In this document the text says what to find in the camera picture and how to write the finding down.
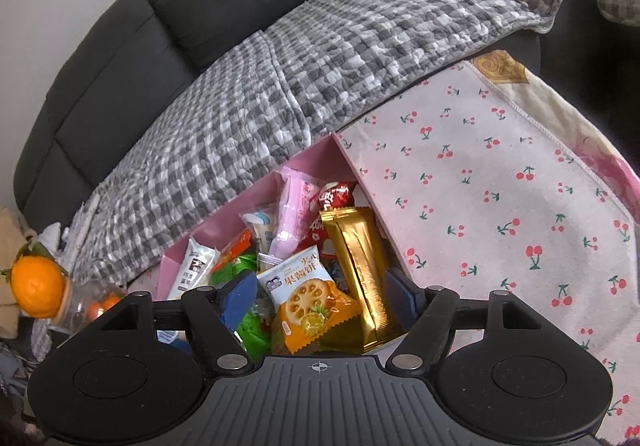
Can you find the cherry print cloth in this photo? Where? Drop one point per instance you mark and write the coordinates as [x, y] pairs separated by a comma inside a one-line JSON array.
[[475, 226]]

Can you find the dark grey sofa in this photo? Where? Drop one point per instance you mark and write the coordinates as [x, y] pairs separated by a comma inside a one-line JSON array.
[[125, 75]]

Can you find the green snack packet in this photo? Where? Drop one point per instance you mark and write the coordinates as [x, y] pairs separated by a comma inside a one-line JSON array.
[[252, 331]]

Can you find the large orange with leaves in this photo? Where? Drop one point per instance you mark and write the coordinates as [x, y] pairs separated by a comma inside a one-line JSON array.
[[37, 286]]

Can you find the cluster of small mandarins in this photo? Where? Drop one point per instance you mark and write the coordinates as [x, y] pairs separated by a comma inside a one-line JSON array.
[[102, 308]]

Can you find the cream printed cloth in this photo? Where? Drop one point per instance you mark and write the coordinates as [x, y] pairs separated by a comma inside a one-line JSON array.
[[565, 125]]

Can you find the red cartoon face snack packet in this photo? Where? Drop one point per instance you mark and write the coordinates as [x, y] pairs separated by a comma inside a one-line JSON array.
[[335, 196]]

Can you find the cork jar lid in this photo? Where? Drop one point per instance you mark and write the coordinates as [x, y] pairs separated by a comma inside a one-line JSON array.
[[65, 298]]

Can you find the silver snack packet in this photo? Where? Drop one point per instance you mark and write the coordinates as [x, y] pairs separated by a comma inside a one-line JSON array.
[[192, 268]]

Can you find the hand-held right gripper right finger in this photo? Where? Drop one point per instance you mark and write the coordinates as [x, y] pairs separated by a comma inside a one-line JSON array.
[[402, 298]]

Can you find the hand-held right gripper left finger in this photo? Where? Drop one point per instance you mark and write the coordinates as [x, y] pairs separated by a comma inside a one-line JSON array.
[[237, 298]]

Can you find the orange biscuit packet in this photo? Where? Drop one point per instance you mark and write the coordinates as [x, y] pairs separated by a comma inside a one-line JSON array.
[[305, 296]]

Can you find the gold biscuit packet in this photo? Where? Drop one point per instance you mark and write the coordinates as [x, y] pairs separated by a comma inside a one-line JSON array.
[[360, 266]]

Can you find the orange candy wrapper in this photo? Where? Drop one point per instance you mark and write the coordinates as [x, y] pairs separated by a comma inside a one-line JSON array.
[[232, 251]]

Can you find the pink cardboard box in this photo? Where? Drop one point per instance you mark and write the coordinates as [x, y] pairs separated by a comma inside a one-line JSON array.
[[225, 211]]

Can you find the pink snack packet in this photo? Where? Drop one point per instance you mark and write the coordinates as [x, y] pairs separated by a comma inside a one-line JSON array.
[[295, 211]]

